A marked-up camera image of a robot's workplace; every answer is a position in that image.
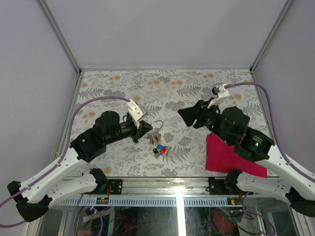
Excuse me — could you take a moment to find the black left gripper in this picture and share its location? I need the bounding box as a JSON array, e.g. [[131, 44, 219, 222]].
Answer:
[[105, 119, 154, 146]]

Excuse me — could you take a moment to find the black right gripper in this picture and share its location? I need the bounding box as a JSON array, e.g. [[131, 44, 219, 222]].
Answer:
[[177, 97, 233, 145]]

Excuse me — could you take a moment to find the large metal keyring with clips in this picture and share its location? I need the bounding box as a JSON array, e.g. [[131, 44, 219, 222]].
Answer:
[[146, 120, 164, 145]]

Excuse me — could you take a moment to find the red tagged key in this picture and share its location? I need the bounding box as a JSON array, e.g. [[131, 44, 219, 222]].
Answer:
[[153, 147, 167, 158]]

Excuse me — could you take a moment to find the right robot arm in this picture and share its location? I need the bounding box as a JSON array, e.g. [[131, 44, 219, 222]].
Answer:
[[178, 100, 315, 217]]

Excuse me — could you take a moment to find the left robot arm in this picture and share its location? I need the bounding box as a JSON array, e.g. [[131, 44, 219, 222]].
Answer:
[[7, 111, 153, 222]]

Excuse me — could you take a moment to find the floral patterned table mat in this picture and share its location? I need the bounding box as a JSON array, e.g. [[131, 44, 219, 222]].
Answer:
[[70, 69, 270, 177]]

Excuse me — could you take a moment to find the red folded cloth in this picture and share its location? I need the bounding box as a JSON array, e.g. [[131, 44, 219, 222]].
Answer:
[[205, 133, 267, 178]]

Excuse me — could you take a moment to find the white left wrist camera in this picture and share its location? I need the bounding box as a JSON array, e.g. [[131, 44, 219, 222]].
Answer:
[[127, 98, 148, 128]]

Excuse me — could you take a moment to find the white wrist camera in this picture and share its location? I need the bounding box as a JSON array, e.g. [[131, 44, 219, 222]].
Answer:
[[127, 98, 148, 128], [207, 84, 229, 109]]

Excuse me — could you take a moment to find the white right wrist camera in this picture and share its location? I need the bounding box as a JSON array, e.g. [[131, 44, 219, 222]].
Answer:
[[207, 84, 229, 109]]

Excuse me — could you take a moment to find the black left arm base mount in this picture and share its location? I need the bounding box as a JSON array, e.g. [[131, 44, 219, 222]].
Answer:
[[91, 169, 123, 195]]

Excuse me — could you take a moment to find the aluminium enclosure frame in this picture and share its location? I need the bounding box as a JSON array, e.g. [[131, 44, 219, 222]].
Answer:
[[24, 0, 302, 236]]

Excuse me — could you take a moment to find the grey slotted cable duct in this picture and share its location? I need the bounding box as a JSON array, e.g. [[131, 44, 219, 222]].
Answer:
[[57, 196, 228, 207]]

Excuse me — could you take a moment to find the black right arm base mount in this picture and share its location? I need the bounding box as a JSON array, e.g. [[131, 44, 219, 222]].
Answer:
[[206, 169, 253, 195]]

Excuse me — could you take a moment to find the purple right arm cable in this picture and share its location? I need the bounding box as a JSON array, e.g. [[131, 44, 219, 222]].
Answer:
[[225, 82, 315, 184]]

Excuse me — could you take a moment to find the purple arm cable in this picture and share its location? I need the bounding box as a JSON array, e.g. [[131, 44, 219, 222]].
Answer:
[[225, 82, 315, 184], [0, 96, 131, 226]]

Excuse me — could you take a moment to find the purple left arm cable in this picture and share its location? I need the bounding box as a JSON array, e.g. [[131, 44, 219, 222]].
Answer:
[[0, 96, 131, 226]]

